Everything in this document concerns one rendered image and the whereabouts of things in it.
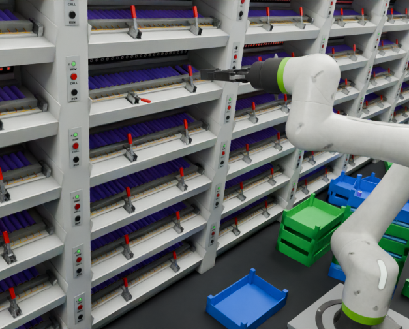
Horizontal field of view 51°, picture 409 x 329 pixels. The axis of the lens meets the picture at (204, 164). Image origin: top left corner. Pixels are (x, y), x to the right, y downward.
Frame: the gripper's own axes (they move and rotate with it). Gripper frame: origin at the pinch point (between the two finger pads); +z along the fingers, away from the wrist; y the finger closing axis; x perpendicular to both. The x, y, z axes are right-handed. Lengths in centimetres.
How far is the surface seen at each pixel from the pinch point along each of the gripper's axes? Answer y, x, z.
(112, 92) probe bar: -17.3, -4.1, 25.9
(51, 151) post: -40, -18, 28
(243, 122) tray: 52, -27, 28
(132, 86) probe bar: -9.3, -3.2, 25.6
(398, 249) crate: 83, -84, -32
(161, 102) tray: -1.8, -9.1, 20.8
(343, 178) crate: 167, -87, 32
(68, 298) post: -39, -70, 34
